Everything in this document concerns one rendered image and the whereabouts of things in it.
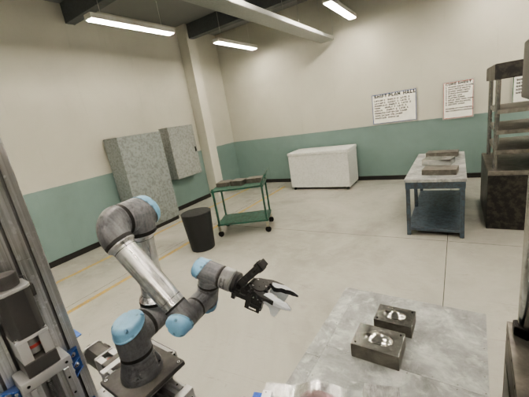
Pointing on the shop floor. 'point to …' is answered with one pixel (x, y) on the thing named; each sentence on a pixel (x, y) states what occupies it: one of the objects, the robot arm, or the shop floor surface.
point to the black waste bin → (199, 228)
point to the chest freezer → (323, 166)
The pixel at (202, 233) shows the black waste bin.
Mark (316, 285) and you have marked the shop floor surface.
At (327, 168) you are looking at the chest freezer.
